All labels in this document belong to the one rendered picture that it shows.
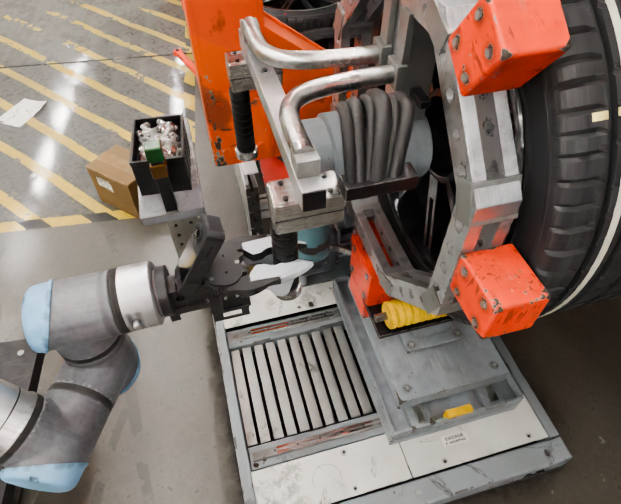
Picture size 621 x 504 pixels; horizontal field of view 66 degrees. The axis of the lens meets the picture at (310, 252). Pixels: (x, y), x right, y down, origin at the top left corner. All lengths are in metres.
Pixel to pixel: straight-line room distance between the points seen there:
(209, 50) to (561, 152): 0.79
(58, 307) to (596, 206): 0.65
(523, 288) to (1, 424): 0.64
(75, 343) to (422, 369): 0.86
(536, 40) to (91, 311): 0.58
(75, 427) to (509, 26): 0.68
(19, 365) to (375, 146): 1.05
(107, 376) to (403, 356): 0.78
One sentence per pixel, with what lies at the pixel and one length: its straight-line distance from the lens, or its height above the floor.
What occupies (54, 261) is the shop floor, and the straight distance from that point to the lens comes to 1.97.
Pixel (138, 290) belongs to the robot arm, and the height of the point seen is 0.85.
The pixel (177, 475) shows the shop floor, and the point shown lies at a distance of 1.44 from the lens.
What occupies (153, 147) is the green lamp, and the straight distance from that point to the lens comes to 1.18.
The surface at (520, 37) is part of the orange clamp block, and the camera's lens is 0.53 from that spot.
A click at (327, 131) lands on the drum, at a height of 0.91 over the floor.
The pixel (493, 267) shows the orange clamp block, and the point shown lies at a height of 0.88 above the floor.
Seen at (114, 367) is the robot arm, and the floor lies 0.71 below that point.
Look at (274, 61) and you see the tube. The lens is 0.73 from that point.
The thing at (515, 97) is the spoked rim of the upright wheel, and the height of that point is 1.03.
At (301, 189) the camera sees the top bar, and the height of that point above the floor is 0.98.
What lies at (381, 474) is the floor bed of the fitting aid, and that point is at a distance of 1.32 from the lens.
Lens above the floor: 1.34
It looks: 50 degrees down
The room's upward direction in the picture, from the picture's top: straight up
